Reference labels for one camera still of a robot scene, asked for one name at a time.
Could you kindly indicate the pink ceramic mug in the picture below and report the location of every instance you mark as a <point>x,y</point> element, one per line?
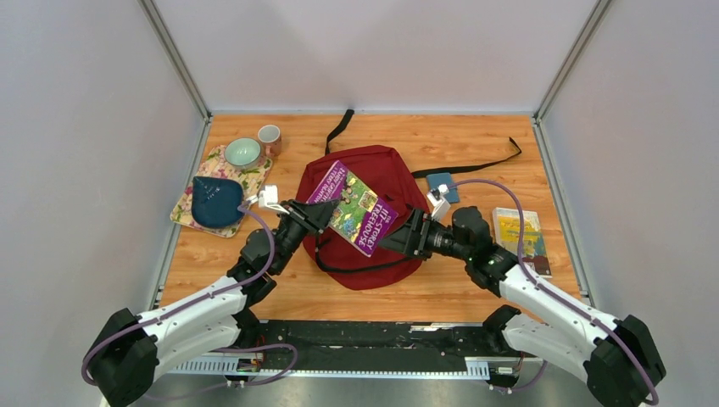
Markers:
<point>270,138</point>

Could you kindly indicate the red backpack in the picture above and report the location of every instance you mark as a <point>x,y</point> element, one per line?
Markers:
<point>385,172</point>

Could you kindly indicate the blue card wallet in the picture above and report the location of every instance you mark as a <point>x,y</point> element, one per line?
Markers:
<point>436,180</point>

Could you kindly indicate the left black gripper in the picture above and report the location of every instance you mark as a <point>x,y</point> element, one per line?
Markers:
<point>314,215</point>

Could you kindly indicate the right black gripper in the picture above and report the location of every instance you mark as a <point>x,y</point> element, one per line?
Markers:
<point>404,238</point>

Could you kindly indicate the dark blue leaf plate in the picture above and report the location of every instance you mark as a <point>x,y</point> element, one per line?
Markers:
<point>215,201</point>

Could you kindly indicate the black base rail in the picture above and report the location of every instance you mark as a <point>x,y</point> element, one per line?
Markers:
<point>372,348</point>

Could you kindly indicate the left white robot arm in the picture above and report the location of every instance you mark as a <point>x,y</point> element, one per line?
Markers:
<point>132,351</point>

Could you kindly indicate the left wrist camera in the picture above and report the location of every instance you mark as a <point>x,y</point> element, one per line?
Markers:
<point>267,198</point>

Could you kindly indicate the purple treehouse book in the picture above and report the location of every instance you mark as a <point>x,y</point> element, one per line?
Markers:
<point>361,217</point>

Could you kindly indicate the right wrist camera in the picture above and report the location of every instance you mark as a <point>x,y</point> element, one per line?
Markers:
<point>440,205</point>

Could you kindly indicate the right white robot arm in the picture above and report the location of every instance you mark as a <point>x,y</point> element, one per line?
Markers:
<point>616,358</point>

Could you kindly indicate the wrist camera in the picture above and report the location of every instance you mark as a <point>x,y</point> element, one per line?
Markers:
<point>267,198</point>
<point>440,205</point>

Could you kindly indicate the light green ceramic bowl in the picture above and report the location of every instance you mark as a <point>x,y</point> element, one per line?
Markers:
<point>243,153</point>

